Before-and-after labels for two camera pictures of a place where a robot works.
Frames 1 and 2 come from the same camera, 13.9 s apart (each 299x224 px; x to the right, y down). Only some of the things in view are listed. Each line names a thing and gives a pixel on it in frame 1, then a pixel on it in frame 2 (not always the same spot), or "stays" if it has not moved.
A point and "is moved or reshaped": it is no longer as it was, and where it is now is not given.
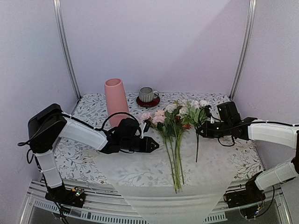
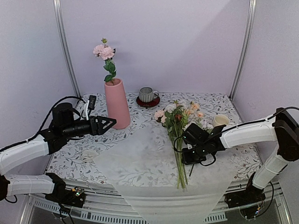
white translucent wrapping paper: (175, 182) stays
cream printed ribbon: (88, 155) stays
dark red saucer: (154, 102) stays
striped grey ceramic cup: (146, 94) stays
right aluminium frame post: (252, 16) stays
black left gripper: (147, 146) → (97, 127)
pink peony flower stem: (154, 117) → (106, 52)
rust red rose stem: (186, 126) is moved or reshaped
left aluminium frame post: (61, 29) stays
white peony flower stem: (186, 116) → (177, 110)
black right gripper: (207, 133) → (188, 161)
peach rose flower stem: (171, 108) → (161, 117)
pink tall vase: (116, 100) stays
